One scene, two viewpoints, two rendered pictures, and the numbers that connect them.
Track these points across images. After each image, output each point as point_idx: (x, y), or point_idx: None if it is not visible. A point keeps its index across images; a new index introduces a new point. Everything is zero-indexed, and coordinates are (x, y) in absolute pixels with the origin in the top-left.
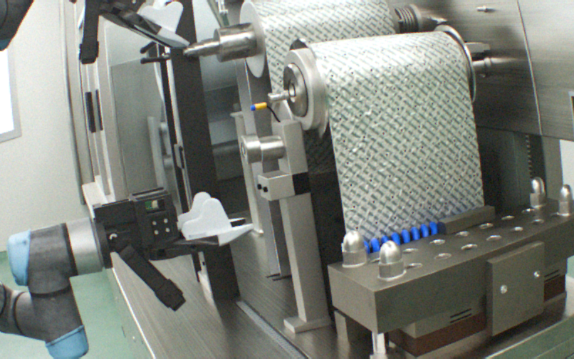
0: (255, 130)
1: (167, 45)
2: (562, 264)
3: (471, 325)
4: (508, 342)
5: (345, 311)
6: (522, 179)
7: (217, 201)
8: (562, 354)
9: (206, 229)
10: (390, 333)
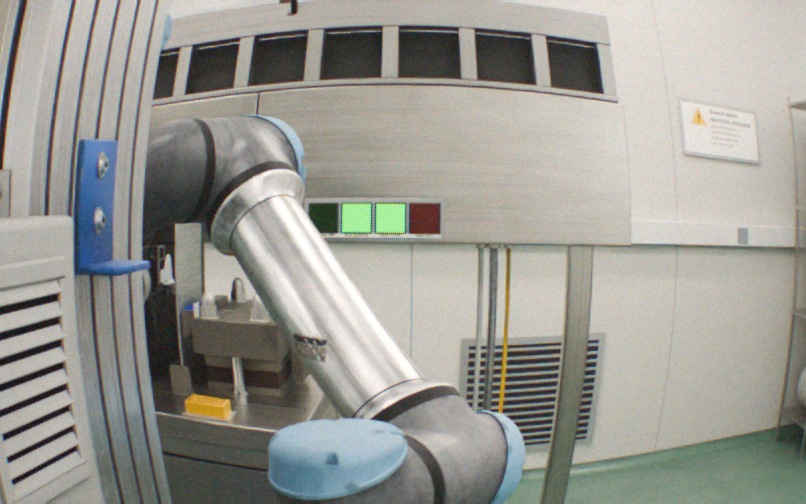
0: None
1: None
2: None
3: (284, 373)
4: (319, 387)
5: (217, 353)
6: (203, 284)
7: (170, 257)
8: (333, 409)
9: (167, 277)
10: (230, 377)
